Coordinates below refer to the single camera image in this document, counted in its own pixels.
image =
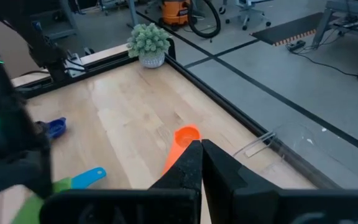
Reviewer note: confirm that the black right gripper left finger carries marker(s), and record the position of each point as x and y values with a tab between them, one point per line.
166	199

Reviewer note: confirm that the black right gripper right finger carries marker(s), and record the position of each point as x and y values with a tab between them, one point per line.
259	205

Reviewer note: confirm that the green measuring cup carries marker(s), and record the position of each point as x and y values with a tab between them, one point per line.
30	211

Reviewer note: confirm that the small navy measuring cup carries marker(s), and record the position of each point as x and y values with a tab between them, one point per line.
56	127

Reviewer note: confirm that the orange measuring cup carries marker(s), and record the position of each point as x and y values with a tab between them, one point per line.
186	137

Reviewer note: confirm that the light blue measuring cup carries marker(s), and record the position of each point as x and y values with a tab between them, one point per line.
89	178

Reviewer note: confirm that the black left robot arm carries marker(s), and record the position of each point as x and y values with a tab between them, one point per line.
42	46

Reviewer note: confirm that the clear plastic basket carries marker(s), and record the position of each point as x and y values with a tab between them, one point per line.
306	146

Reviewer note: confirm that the green potted plant white pot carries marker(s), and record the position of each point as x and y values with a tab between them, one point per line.
149	43

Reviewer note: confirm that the black power strip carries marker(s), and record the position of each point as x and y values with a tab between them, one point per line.
295	45

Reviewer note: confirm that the black striped-edge floor mat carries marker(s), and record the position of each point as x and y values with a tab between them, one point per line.
287	29

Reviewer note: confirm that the orange shop vacuum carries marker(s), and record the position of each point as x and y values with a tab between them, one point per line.
176	12

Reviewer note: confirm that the grey office chair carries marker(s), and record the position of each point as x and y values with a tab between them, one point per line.
247	12

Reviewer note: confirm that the grey workbench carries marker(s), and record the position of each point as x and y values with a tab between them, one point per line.
346	12

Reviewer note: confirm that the black aluminium table frame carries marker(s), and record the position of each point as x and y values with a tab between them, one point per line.
228	107

